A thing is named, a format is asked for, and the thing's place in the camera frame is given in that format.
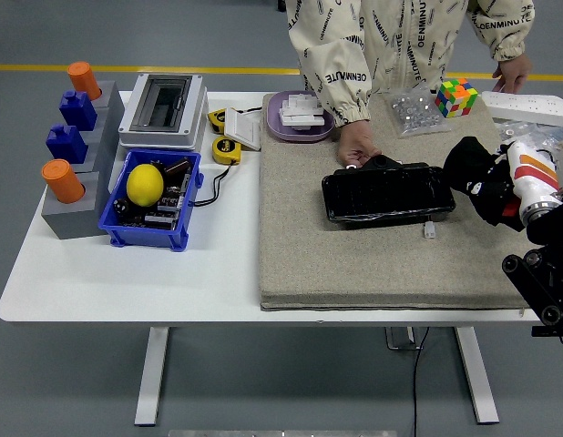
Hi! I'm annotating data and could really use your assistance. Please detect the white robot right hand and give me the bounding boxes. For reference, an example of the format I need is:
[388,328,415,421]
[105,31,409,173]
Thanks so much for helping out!
[463,139,563,215]

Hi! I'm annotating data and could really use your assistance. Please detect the person's right hand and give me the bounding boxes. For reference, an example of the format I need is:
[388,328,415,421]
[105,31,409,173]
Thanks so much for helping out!
[335,120,383,168]

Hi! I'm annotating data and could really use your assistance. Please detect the person's left hand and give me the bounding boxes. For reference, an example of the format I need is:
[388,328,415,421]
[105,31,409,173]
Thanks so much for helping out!
[492,54,533,94]

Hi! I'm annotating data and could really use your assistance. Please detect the glossy black panel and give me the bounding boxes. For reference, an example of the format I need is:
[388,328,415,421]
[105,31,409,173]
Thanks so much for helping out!
[321,154,456,230]

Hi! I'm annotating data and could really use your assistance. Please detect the black rag with red tag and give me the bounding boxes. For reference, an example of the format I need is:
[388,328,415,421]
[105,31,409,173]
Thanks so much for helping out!
[442,136,528,233]

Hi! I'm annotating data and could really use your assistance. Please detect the white power strip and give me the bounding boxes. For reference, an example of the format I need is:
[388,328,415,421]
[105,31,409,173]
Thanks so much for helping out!
[481,89,563,128]

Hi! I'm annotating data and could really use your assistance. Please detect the clear bags of small parts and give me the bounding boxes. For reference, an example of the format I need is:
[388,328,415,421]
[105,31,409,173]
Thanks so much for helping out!
[493,117,563,154]

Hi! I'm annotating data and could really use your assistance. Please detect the white plastic parts pile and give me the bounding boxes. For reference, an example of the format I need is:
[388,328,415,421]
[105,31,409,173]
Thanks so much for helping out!
[276,90,327,133]

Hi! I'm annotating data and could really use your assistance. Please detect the multicolour puzzle cube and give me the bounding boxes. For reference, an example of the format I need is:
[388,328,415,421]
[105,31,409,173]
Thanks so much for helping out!
[435,77,479,119]

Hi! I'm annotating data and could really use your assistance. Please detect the clear bag of metal nuts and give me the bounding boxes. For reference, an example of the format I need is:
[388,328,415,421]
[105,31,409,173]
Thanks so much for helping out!
[382,85,454,139]

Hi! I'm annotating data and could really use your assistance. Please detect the purple tray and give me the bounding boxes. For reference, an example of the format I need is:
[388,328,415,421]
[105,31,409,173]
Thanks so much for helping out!
[261,89,335,144]

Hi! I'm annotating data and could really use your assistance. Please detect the person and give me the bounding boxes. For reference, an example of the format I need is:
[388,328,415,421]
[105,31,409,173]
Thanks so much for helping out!
[284,0,536,124]

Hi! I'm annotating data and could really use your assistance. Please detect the grey-brown mat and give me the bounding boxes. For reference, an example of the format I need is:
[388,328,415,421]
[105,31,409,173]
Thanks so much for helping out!
[258,92,563,312]

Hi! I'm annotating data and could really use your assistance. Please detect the yellow tape measure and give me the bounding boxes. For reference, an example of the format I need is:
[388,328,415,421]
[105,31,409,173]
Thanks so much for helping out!
[211,135,242,165]
[208,107,237,134]

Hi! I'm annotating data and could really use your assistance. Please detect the black box under table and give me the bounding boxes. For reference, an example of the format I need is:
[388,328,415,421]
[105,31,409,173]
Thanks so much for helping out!
[530,325,563,354]

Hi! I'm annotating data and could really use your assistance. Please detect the circuit board with capacitors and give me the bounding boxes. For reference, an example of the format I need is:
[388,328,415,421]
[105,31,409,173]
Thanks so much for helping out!
[112,157,193,231]

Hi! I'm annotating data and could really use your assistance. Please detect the grey electrical distribution box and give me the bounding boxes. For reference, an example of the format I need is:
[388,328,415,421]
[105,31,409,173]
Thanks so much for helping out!
[118,73,209,151]

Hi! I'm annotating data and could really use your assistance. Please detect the white table leg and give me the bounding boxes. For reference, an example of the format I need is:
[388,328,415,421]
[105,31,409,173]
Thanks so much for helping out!
[134,326,170,428]
[454,326,500,425]

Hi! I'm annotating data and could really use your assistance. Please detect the yellow lemon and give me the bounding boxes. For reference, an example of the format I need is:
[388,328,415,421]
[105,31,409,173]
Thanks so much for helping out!
[126,163,165,208]

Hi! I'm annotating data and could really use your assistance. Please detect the blue plastic bin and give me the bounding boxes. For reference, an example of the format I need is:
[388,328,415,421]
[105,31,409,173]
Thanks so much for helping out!
[97,148,204,252]

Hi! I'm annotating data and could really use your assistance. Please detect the orange cylinder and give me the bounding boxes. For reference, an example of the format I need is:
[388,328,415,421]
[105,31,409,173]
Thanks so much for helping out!
[66,61,103,101]
[40,158,86,204]

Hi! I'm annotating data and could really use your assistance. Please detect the blue notched block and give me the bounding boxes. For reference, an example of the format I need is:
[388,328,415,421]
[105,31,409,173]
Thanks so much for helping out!
[58,89,98,132]
[46,123,89,165]

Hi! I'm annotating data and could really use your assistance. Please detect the grey stepped block holder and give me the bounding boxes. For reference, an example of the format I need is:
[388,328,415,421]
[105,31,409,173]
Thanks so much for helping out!
[40,80,127,241]

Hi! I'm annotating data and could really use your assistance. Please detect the white wall switch plate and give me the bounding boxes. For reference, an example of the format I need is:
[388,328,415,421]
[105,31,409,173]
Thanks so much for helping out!
[223,108,263,151]

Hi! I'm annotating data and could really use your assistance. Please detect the thin black cable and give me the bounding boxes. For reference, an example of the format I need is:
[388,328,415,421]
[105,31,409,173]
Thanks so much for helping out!
[191,158,241,208]

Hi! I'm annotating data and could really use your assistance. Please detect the black power cable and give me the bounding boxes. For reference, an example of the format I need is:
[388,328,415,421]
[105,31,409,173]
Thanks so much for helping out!
[411,326,431,437]

